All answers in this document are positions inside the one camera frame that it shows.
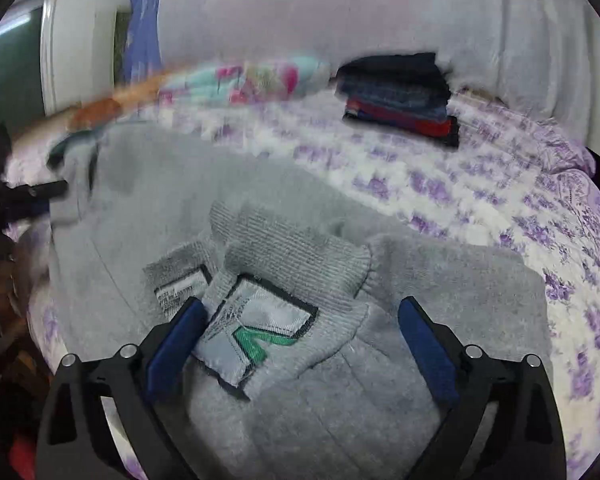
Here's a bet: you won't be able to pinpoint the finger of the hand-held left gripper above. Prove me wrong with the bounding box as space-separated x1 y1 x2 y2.
5 180 69 202
0 199 52 226

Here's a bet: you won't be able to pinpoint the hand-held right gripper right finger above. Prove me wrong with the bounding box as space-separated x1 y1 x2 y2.
397 296 567 480

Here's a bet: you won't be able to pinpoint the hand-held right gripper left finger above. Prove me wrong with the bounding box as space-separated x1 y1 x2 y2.
36 296 210 480

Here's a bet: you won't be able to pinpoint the grey fleece pants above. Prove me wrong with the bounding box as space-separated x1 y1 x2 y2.
47 122 553 480

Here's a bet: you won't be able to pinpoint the folded black pants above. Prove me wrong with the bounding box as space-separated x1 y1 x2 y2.
336 52 452 97

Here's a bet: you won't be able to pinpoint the person's left hand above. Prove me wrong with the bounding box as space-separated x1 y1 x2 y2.
0 262 31 346

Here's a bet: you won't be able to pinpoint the dark green cloth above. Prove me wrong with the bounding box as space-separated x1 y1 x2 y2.
47 129 102 162

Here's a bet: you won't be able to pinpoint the orange pillow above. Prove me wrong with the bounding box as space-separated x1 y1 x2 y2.
67 67 181 129

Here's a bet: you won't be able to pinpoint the green glass door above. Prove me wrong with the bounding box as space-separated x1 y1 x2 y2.
0 0 59 127

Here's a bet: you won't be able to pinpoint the marble patterned board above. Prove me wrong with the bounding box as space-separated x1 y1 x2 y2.
112 10 134 82

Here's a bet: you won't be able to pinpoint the bed with purple floral sheet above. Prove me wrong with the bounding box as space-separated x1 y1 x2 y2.
2 85 600 480

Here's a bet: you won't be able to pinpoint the blue printed cloth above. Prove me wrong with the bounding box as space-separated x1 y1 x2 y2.
122 0 164 86

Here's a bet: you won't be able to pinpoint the folded red garment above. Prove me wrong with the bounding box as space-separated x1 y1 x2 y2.
345 100 458 139

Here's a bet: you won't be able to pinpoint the folded floral blanket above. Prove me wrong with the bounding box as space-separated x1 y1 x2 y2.
157 55 332 107

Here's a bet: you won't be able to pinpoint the folded blue jeans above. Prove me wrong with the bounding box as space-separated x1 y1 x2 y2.
347 82 452 122

